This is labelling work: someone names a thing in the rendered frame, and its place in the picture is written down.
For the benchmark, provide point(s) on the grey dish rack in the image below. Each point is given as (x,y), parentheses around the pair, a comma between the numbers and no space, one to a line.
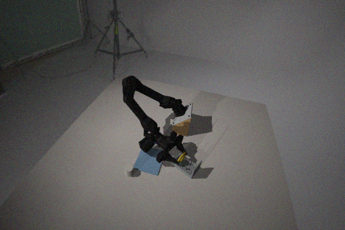
(186,166)

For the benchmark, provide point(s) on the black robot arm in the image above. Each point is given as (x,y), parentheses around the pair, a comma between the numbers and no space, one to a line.
(132,84)

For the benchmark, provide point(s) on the light blue flat mat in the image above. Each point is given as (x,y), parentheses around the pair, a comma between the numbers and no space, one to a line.
(147,162)

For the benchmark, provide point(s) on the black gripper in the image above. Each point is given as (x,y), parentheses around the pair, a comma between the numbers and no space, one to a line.
(165,155)

